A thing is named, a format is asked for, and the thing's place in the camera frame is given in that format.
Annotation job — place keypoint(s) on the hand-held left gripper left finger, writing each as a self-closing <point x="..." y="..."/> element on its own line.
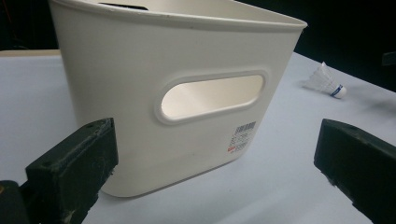
<point x="71" y="168"/>

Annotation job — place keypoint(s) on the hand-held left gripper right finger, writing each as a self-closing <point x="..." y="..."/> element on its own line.
<point x="358" y="161"/>

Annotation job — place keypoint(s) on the white shuttlecock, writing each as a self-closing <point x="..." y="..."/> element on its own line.
<point x="325" y="81"/>

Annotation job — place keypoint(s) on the white plastic basket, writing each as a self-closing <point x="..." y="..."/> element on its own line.
<point x="124" y="77"/>

